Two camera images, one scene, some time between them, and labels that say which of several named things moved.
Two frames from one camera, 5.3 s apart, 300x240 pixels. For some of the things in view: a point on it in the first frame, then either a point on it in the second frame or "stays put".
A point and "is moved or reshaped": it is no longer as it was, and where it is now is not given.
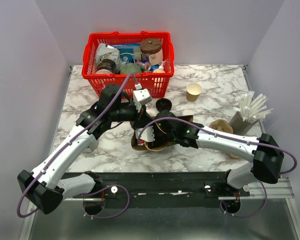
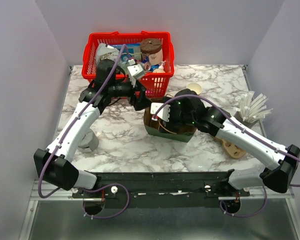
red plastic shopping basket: x=157 y=85 stays put
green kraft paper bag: x=143 y=146 is moved or reshaped
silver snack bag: x=104 y=51 stays put
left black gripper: x=142 y=118 -> x=142 y=101
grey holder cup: x=239 y=126 stays put
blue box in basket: x=129 y=52 stays put
